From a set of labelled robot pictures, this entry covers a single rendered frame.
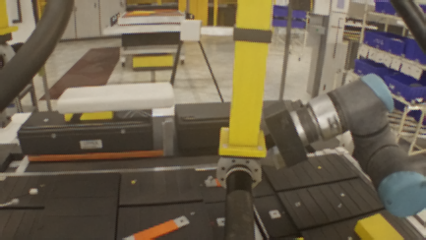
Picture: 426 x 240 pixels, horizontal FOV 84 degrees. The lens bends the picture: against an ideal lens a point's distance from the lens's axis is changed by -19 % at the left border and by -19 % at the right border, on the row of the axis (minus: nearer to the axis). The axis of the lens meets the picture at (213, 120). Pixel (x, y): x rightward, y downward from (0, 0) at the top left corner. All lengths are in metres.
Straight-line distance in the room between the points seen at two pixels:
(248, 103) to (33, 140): 0.66
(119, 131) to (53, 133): 0.20
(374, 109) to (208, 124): 0.48
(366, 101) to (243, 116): 0.24
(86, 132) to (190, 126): 0.31
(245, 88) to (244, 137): 0.09
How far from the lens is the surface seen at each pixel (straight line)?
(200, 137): 0.86
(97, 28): 9.44
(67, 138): 0.88
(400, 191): 0.52
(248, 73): 0.45
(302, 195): 0.76
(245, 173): 0.52
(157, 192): 0.73
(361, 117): 0.58
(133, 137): 0.85
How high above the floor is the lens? 1.47
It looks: 26 degrees down
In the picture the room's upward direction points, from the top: 3 degrees clockwise
